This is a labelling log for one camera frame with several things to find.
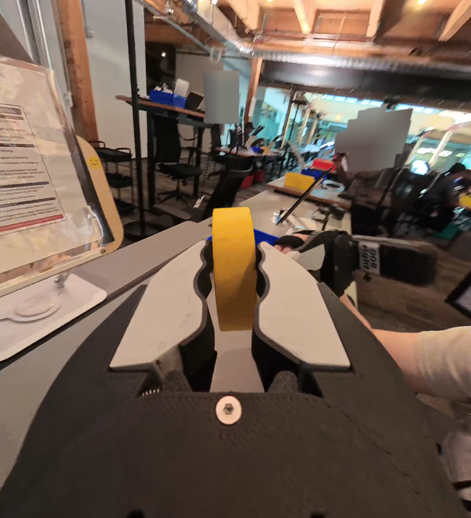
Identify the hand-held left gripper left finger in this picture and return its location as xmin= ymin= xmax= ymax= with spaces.
xmin=109 ymin=240 xmax=214 ymax=371

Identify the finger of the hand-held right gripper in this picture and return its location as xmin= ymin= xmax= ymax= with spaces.
xmin=274 ymin=233 xmax=326 ymax=272

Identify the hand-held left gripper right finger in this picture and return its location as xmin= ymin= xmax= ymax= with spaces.
xmin=252 ymin=241 xmax=351 ymax=372

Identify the blue plastic bin with tag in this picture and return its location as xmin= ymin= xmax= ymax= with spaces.
xmin=206 ymin=229 xmax=279 ymax=247

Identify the yellow tape roll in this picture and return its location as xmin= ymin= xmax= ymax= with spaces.
xmin=212 ymin=207 xmax=257 ymax=332

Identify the grey desk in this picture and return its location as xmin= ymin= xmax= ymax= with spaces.
xmin=0 ymin=189 xmax=359 ymax=518

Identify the wooden standing desk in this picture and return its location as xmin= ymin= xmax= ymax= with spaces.
xmin=116 ymin=95 xmax=220 ymax=212

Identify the yellow storage bin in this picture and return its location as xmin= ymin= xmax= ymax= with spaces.
xmin=284 ymin=172 xmax=315 ymax=189

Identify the white stand base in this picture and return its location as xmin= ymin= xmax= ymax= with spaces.
xmin=0 ymin=273 xmax=107 ymax=365

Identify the black chair with armrest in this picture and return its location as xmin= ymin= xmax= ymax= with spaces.
xmin=154 ymin=166 xmax=253 ymax=224

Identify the black office chair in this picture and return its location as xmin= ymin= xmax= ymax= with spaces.
xmin=155 ymin=115 xmax=204 ymax=204

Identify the black utility cart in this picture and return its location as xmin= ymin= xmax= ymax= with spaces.
xmin=90 ymin=140 xmax=136 ymax=216

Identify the person's light shirt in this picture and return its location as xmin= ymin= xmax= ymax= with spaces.
xmin=414 ymin=324 xmax=471 ymax=518

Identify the black floor lamp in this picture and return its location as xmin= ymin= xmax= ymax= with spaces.
xmin=123 ymin=0 xmax=160 ymax=242

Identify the laminated instruction sheet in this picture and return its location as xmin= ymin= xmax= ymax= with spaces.
xmin=0 ymin=50 xmax=115 ymax=293

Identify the blue storage bin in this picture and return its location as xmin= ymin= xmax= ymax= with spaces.
xmin=150 ymin=89 xmax=187 ymax=109

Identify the silver ventilation duct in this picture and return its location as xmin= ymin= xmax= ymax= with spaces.
xmin=138 ymin=0 xmax=471 ymax=75

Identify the wooden post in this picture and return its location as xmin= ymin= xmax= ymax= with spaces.
xmin=57 ymin=0 xmax=99 ymax=142

